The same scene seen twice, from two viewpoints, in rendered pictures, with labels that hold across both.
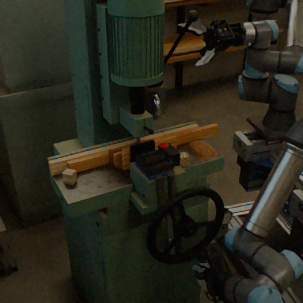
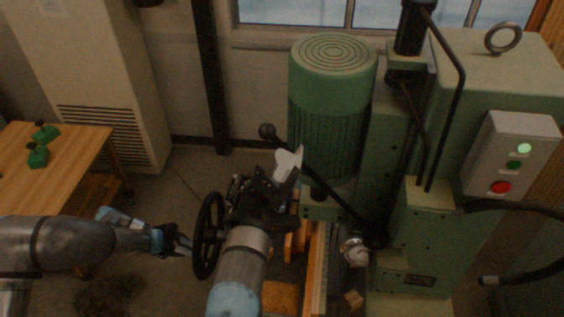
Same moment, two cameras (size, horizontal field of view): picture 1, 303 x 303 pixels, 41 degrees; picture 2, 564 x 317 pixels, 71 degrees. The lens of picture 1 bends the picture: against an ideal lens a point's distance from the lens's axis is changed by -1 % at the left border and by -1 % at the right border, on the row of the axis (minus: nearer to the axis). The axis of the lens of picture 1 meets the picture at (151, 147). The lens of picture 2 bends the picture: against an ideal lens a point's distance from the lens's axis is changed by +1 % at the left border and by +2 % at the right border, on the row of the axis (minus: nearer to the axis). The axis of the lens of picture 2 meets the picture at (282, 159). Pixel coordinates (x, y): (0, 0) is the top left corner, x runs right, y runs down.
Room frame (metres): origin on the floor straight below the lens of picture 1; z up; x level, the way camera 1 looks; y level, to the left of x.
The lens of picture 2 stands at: (1.62, -0.56, 1.89)
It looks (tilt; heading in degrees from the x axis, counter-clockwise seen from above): 45 degrees down; 127
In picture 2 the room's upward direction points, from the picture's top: straight up
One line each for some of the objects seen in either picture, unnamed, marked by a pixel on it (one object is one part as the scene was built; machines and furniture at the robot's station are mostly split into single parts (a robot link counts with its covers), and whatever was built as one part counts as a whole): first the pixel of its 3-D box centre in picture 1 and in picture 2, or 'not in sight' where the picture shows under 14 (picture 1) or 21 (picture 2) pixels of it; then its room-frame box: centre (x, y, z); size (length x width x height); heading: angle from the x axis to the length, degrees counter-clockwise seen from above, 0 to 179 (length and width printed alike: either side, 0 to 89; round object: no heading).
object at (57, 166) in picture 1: (129, 147); (322, 220); (1.29, 0.08, 0.93); 0.60 x 0.02 x 0.05; 118
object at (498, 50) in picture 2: not in sight; (502, 38); (1.54, 0.18, 1.55); 0.06 x 0.02 x 0.06; 28
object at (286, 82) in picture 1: (283, 91); not in sight; (1.70, -0.60, 0.98); 0.13 x 0.12 x 0.14; 74
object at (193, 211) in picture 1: (128, 243); not in sight; (1.39, 0.11, 0.36); 0.58 x 0.45 x 0.71; 28
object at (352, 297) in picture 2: not in sight; (352, 299); (1.47, -0.03, 0.82); 0.04 x 0.04 x 0.04; 68
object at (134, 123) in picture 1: (136, 121); (324, 206); (1.31, 0.05, 1.03); 0.14 x 0.07 x 0.09; 28
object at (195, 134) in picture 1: (149, 146); (314, 240); (1.31, 0.01, 0.92); 0.62 x 0.02 x 0.04; 118
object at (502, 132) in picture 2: not in sight; (504, 158); (1.64, 0.07, 1.40); 0.10 x 0.06 x 0.16; 28
